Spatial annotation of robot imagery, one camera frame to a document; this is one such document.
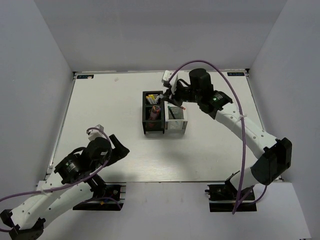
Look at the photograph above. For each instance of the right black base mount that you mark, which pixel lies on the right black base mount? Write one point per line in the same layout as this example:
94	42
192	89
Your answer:
221	200

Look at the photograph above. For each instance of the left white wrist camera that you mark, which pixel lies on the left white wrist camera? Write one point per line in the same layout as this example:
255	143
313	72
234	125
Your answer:
95	132

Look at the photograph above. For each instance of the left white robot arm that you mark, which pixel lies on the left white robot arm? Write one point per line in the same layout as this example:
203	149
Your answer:
74	181

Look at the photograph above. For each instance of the pink pencil case tube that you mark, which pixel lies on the pink pencil case tube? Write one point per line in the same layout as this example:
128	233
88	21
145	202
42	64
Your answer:
154	112

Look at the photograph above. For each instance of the corner label sticker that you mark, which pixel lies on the corner label sticker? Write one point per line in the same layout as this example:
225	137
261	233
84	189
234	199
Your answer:
236	74
85	76

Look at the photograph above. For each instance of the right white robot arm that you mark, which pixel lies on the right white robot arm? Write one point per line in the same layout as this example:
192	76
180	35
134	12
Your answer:
273	155

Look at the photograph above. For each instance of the right corner label sticker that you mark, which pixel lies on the right corner label sticker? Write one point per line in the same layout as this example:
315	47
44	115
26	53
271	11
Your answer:
236	74

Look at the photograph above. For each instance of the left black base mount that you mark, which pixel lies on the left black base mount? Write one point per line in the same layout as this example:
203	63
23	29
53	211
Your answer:
109	198

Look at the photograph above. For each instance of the left corner label sticker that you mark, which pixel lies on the left corner label sticker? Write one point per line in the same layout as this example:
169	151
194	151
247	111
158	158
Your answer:
85	76

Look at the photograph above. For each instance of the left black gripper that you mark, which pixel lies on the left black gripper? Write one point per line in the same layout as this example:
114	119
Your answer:
118	152

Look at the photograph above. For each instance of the white slatted organizer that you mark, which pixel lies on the white slatted organizer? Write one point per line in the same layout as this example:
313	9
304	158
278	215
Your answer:
178	125

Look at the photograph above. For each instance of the black slatted organizer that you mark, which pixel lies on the black slatted organizer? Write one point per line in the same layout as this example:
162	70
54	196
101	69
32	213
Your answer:
157	125

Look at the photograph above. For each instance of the white yellow marker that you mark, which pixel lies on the white yellow marker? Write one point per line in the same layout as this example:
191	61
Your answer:
156	100
148	100
151	97

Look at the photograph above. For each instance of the green capped pen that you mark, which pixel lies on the green capped pen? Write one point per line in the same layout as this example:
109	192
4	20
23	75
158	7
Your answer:
171	112

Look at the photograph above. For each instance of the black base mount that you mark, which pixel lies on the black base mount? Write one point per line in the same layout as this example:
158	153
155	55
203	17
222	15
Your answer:
221	200
109	198

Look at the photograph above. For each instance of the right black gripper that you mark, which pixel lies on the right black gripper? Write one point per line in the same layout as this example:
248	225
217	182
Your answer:
168	96

